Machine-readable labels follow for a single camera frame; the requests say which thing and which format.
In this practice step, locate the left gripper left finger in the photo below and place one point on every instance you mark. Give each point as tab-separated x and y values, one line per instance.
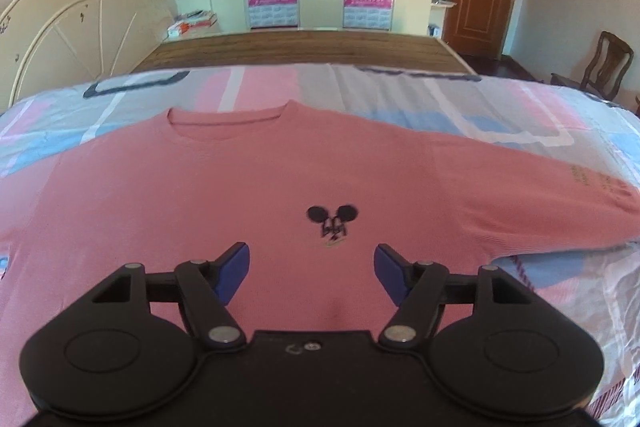
205	289

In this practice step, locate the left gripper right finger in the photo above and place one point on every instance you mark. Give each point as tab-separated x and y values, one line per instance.
416	289

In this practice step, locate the pink sweater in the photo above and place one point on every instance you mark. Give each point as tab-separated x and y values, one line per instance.
312	192

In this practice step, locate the patterned bed sheet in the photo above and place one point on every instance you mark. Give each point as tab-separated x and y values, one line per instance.
597	289

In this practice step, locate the stack of books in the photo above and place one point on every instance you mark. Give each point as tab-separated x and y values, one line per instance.
191	21

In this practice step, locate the wooden chair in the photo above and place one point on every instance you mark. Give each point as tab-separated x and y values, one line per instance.
605	72

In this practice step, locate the cream round headboard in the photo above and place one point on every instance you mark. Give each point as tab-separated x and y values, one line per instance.
53	44

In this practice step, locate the wooden bed frame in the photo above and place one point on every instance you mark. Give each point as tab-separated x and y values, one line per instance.
296	46

